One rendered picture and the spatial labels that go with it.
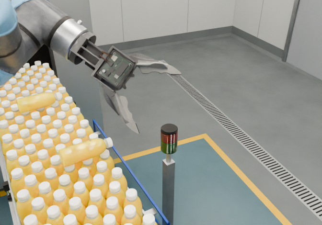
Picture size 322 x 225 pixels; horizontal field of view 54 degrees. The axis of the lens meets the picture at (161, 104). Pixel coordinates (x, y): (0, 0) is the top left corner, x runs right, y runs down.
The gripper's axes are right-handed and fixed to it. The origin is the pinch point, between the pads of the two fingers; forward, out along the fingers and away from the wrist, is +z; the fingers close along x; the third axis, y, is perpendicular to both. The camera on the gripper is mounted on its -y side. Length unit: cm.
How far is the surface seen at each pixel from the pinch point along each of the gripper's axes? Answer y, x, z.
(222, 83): -348, 80, 53
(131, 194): -43, -30, 10
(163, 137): -49, -8, 8
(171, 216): -73, -36, 33
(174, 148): -51, -9, 14
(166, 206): -68, -32, 28
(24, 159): -59, -47, -30
